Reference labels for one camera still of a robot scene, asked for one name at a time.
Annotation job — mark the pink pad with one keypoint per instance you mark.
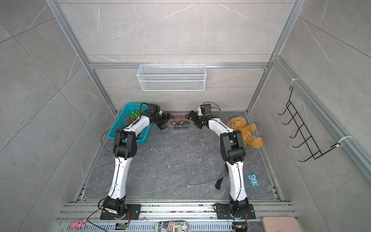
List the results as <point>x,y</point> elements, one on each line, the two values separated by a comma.
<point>280,224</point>

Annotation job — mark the brown teddy bear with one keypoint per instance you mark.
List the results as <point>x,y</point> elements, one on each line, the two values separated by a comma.
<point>239,123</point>

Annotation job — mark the blue owl toy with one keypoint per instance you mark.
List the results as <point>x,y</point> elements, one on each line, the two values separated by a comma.
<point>253,180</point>

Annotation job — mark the pink pig toy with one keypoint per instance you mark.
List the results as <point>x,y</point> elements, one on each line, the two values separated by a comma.
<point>78,224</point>

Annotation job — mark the red grape bunch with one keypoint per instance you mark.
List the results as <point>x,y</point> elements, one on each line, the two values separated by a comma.
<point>129,121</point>
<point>180,119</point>

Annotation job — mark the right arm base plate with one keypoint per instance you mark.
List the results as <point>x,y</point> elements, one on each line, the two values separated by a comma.
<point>231,211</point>

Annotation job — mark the black knife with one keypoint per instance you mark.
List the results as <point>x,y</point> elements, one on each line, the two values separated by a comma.
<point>225,173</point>

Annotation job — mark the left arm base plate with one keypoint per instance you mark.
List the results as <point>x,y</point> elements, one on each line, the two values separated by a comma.
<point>131,211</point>

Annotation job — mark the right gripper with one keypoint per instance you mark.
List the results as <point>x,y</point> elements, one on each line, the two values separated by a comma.
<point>195,119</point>

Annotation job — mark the green grape bunch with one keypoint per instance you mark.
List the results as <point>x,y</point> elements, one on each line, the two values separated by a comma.
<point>134,114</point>

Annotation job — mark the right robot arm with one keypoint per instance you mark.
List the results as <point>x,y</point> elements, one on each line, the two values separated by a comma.
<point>232,150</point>

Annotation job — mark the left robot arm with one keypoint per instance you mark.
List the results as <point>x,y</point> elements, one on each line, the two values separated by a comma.
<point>124,149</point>

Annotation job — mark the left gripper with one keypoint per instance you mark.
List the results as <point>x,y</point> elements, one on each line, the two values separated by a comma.
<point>166,119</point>

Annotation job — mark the clear plastic clamshell container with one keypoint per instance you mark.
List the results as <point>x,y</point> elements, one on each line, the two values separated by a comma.
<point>178,128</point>

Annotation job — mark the black wire hook rack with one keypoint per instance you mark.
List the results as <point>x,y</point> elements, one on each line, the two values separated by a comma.
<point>303,131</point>

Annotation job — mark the white wire mesh shelf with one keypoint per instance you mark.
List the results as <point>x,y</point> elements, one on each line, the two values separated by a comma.
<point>175,77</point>

